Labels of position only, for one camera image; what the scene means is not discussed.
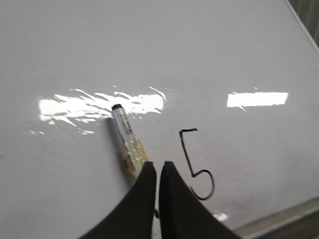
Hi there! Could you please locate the white whiteboard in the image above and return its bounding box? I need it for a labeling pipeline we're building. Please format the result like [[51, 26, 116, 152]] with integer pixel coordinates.
[[0, 0, 319, 239]]

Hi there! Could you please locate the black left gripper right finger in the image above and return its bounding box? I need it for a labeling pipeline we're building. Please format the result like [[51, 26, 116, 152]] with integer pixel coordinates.
[[159, 161, 239, 239]]

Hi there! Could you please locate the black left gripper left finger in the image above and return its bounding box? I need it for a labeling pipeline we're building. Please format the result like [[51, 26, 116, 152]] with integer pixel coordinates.
[[82, 162, 157, 239]]

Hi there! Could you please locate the white whiteboard marker with tape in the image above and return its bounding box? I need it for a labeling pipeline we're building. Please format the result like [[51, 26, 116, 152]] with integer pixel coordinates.
[[112, 104, 148, 186]]

